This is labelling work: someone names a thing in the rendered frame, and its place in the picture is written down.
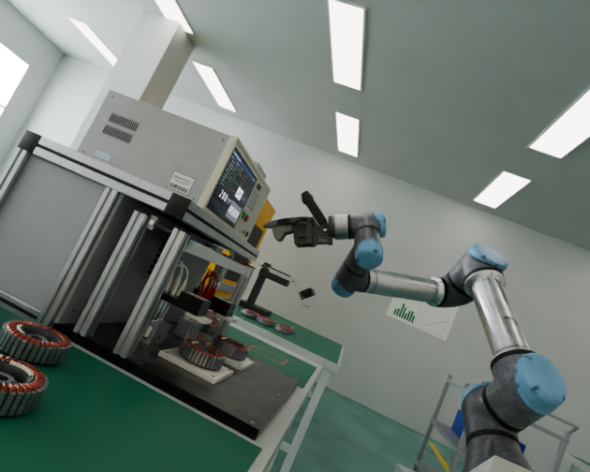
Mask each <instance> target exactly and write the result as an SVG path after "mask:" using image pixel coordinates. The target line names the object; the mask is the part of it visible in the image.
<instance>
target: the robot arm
mask: <svg viewBox="0 0 590 472"><path fill-rule="evenodd" d="M302 203H303V204H304V205H306V206H307V208H308V209H309V211H310V213H311V214H312V216H311V217H309V216H299V217H290V218H283V219H277V220H274V221H270V222H268V223H266V224H265V225H263V227H264V228H266V229H272V230H273V236H274V238H275V239H276V240H277V241H278V242H283V241H284V239H285V236H286V235H289V234H292V233H293V239H294V244H295V245H296V246H297V248H299V247H316V246H317V245H319V244H328V245H333V243H332V240H333V238H335V240H350V239H351V240H352V239H354V245H353V247H352V248H351V250H350V251H349V253H348V255H347V257H346V258H345V260H344V262H343V263H342V265H341V267H340V268H339V270H338V271H337V272H336V273H335V276H334V278H333V280H332V290H333V291H334V292H335V293H336V294H337V295H338V296H340V297H343V298H348V297H350V296H351V295H352V294H354V292H355V291H358V292H364V293H370V294H376V295H382V296H389V297H394V298H401V299H407V300H412V301H419V302H427V303H428V304H429V305H430V306H433V307H442V308H445V307H456V306H461V305H465V304H468V303H470V302H473V301H474V302H475V305H476V307H477V310H478V313H479V318H480V321H481V323H482V326H483V329H484V331H485V334H486V337H487V340H488V343H489V346H490V348H491V351H492V353H493V356H494V357H493V358H492V360H491V362H490V367H491V371H492V374H493V377H494V380H493V381H492V382H491V381H482V382H481V384H479V383H478V382H477V383H475V384H472V385H471V386H469V387H468V388H467V389H466V390H465V391H464V393H463V395H462V404H461V411H462V416H463V420H464V428H465V442H466V449H467V452H466V456H465V463H464V468H463V471H462V472H469V471H471V470H472V469H474V468H475V467H477V466H479V465H481V464H482V463H484V462H485V461H487V460H489V459H490V458H492V457H493V456H495V455H496V456H498V457H501V458H503V459H505V460H507V461H509V462H512V463H514V464H516V465H519V466H521V467H523V468H525V469H528V470H530V471H532V472H534V471H533V470H532V468H531V466H530V465H529V463H528V462H527V461H526V459H525V457H524V455H523V453H522V451H521V447H520V442H519V438H518V433H520V432H521V431H522V430H524V429H525V428H527V427H528V426H530V425H531V424H533V423H534V422H536V421H537V420H539V419H541V418H543V417H544V416H546V415H548V414H551V413H553V412H554V411H555V410H556V409H557V408H558V407H559V406H560V405H562V404H563V403H564V401H565V399H566V396H567V387H566V383H565V380H564V378H563V377H562V375H561V373H560V372H559V370H558V369H557V368H554V366H553V363H552V362H551V361H550V360H548V359H547V358H546V357H544V356H542V355H540V354H538V353H537V352H536V351H534V350H532V349H530V348H529V346H528V344H527V342H526V340H525V338H524V334H523V332H522V330H521V327H520V325H519V323H518V321H517V318H516V316H515V315H514V312H513V310H512V308H511V305H510V303H509V300H508V297H507V295H506V293H505V290H504V287H505V285H506V279H505V276H504V274H503V271H504V270H506V269H507V267H508V262H507V261H506V259H505V258H504V257H503V256H502V255H501V254H499V253H498V252H497V251H495V250H494V249H492V248H491V247H489V246H487V245H484V244H481V243H475V244H473V245H471V246H470V247H469V249H468V250H466V251H465V253H464V254H463V255H462V257H461V258H460V259H459V260H458V261H457V262H456V264H455V265H454V266H453V267H452V268H451V269H450V271H449V272H448V273H447V274H446V275H444V276H443V277H432V278H430V279H428V278H422V277H417V276H412V275H406V274H400V273H391V272H385V271H380V270H375V268H376V267H378V266H379V265H380V264H381V263H382V261H383V246H382V243H381V238H384V237H385V236H386V233H387V225H386V217H385V215H384V214H383V213H369V214H335V215H334V216H333V217H332V215H330V216H328V223H327V219H326V217H325V216H324V214H323V213H322V212H321V211H320V209H319V208H318V206H317V204H316V203H315V201H314V197H313V196H312V195H311V194H310V193H309V192H308V191H307V190H306V191H304V192H303V193H302ZM315 219H316V220H315ZM316 221H317V222H316ZM323 229H327V230H323ZM347 229H348V231H347Z"/></svg>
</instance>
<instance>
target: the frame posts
mask: <svg viewBox="0 0 590 472"><path fill-rule="evenodd" d="M150 218H151V215H149V214H147V213H145V212H143V211H141V210H138V209H136V208H135V211H134V213H133V214H132V216H131V218H130V220H129V222H128V224H127V226H126V228H125V230H124V232H123V234H122V236H121V238H120V240H119V242H118V244H117V245H116V247H115V249H114V251H113V253H112V255H111V258H110V260H109V262H108V264H107V266H106V267H105V269H104V271H103V273H102V274H101V276H100V278H99V280H98V282H97V284H96V287H95V289H94V291H93V293H92V295H91V297H90V299H89V301H88V303H87V304H86V306H85V307H84V309H83V311H82V313H81V316H80V318H79V320H78V322H77V324H76V326H75V328H74V330H73V331H74V332H76V333H80V335H81V336H83V337H87V336H93V335H94V333H95V331H96V328H97V326H98V324H99V322H100V320H101V318H102V317H103V315H104V313H105V311H106V309H107V307H108V305H109V303H110V301H111V298H112V296H113V294H114V292H115V290H116V289H117V287H118V285H119V283H120V281H121V279H122V277H123V275H124V273H125V270H126V268H127V266H128V264H129V263H130V261H131V259H132V258H133V256H134V254H135V252H136V250H137V248H138V246H139V244H140V241H141V239H142V237H143V235H144V233H145V231H146V229H147V228H146V226H147V224H148V222H149V220H150ZM191 235H192V234H191V233H190V232H188V231H186V230H184V229H180V228H178V227H176V226H174V229H173V231H172V233H171V235H170V237H169V239H168V241H167V243H166V245H165V247H164V249H163V251H162V253H161V255H160V257H159V259H158V261H157V263H156V265H155V267H154V269H153V271H152V273H151V275H150V277H149V279H148V281H147V283H146V285H145V287H144V289H143V291H142V293H141V295H140V297H139V299H138V301H137V303H136V305H135V308H134V310H133V312H132V314H131V316H130V318H129V320H128V322H127V323H126V325H125V328H124V330H123V332H122V334H121V336H120V338H119V340H118V342H117V344H116V346H115V348H114V350H113V351H112V352H113V353H115V354H119V355H120V357H122V358H124V359H126V358H127V357H128V358H131V357H132V355H133V353H134V351H135V349H136V347H137V345H138V343H139V341H140V339H141V337H142V335H143V333H144V331H145V329H146V327H147V325H148V323H149V320H150V318H151V316H152V314H153V312H154V310H155V308H156V306H157V304H158V302H159V300H160V298H161V296H162V294H163V292H164V290H165V288H166V286H167V284H168V282H169V280H170V277H171V275H172V273H173V271H174V269H175V267H176V265H177V263H178V261H179V259H180V257H181V255H182V253H183V252H184V249H185V247H186V245H187V243H188V241H189V239H190V236H191ZM245 267H247V268H249V269H250V270H249V272H248V274H247V276H244V275H242V274H241V276H240V278H239V280H238V283H237V285H236V287H235V289H234V290H233V292H232V294H231V297H230V299H229V302H232V303H234V304H236V307H235V309H234V311H233V312H234V313H235V311H236V309H237V306H238V304H239V302H240V300H241V298H242V296H243V293H244V291H245V289H246V287H247V285H248V282H249V280H250V278H251V276H252V274H253V272H254V270H255V269H256V268H255V267H252V266H250V265H248V264H245ZM225 269H226V268H224V267H222V266H219V265H217V264H216V265H215V267H214V270H213V272H216V276H217V279H218V283H219V281H220V279H221V277H222V275H223V273H224V271H225ZM218 283H217V285H218ZM234 313H233V315H234ZM233 315H232V317H233ZM228 326H229V322H228V321H226V320H223V323H222V325H221V327H220V329H219V331H218V333H217V335H225V333H226V330H227V328H228Z"/></svg>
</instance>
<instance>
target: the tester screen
mask: <svg viewBox="0 0 590 472"><path fill-rule="evenodd" d="M255 182H256V180H255V179H254V177H253V176H252V174H251V173H250V171H249V170H248V168H247V167H246V165H245V164H244V162H243V161H242V160H241V159H240V157H239V156H238V154H237V153H236V151H235V150H234V152H233V154H232V156H231V158H230V160H229V162H228V164H227V166H226V168H225V170H224V172H223V174H222V176H221V178H220V180H219V183H218V185H217V187H216V189H215V191H214V193H213V196H214V197H215V198H216V199H217V200H219V201H220V202H221V203H222V204H223V205H224V206H225V207H226V208H227V209H226V211H225V213H223V212H222V211H221V210H219V209H218V208H217V207H216V206H215V205H213V204H212V203H211V199H212V198H211V199H210V201H209V203H208V205H209V206H211V207H212V208H213V209H214V210H216V211H217V212H218V213H219V214H221V215H222V216H223V217H225V218H226V219H227V220H228V221H229V222H230V223H231V224H232V225H233V226H235V224H234V223H233V222H232V221H230V220H229V219H228V218H227V217H226V216H225V215H226V213H227V211H228V209H229V206H230V204H231V202H232V200H234V201H235V202H236V203H237V204H238V205H239V206H240V207H241V208H243V207H244V205H242V204H241V202H240V201H239V200H238V199H237V198H236V197H235V194H236V192H237V190H238V188H239V187H240V188H241V189H242V191H243V192H244V193H245V194H246V196H247V197H249V194H250V192H251V190H252V188H253V186H254V184H255ZM222 188H223V189H224V190H225V191H226V192H227V194H228V195H229V196H228V198H227V200H226V202H224V201H223V200H221V199H220V198H219V197H218V196H219V194H220V192H221V190H222ZM213 196H212V197H213Z"/></svg>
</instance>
